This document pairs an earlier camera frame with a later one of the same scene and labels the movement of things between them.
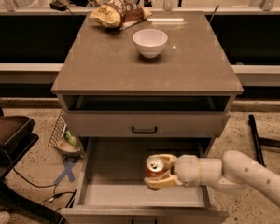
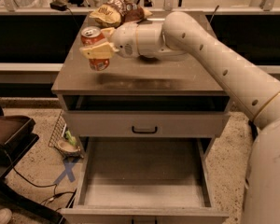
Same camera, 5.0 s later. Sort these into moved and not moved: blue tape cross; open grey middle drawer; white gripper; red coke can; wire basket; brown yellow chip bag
Moved: red coke can; white gripper
Not moved: open grey middle drawer; blue tape cross; brown yellow chip bag; wire basket
